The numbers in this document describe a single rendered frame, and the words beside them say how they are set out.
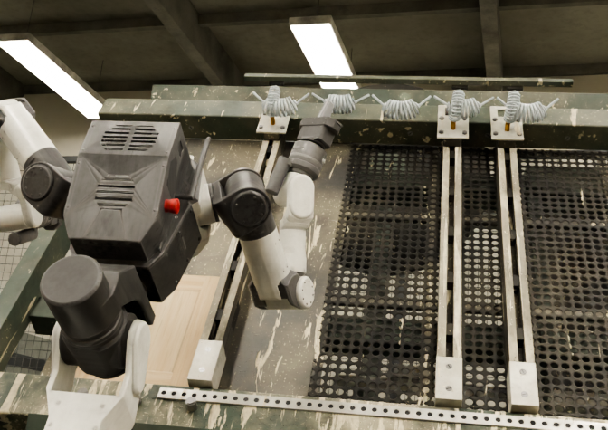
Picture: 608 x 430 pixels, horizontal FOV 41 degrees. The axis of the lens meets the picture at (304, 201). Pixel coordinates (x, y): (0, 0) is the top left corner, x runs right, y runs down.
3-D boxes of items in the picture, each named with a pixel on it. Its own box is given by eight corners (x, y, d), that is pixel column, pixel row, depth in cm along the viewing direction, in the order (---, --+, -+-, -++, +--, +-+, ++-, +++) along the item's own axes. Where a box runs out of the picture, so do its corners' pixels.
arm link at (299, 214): (315, 175, 200) (314, 229, 197) (300, 181, 208) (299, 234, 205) (290, 172, 197) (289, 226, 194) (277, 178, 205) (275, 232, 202)
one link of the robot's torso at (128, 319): (118, 348, 151) (134, 296, 159) (49, 344, 153) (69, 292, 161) (135, 383, 161) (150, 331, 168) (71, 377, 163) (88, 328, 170)
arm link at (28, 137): (-29, 87, 192) (19, 153, 185) (21, 80, 201) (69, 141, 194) (-37, 122, 199) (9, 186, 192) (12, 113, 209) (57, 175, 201)
